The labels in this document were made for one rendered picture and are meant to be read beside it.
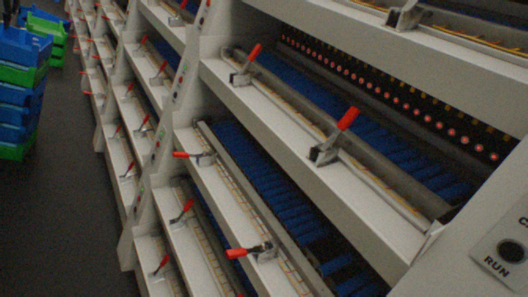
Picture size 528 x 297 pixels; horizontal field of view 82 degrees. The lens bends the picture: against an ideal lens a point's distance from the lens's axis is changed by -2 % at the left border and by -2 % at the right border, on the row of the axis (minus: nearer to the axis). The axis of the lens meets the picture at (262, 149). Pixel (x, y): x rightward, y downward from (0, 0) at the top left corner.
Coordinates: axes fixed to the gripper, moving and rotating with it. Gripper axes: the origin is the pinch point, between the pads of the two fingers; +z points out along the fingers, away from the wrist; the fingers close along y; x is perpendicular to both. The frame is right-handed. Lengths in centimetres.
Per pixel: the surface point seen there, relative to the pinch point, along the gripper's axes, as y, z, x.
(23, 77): 12.0, 5.9, -19.1
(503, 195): 71, -85, -98
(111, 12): 29, 18, 52
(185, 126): 59, -33, -55
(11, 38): 2.0, 9.0, 1.0
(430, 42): 69, -87, -81
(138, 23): 42.5, -11.6, 10.2
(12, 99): 9.6, 14.5, -23.1
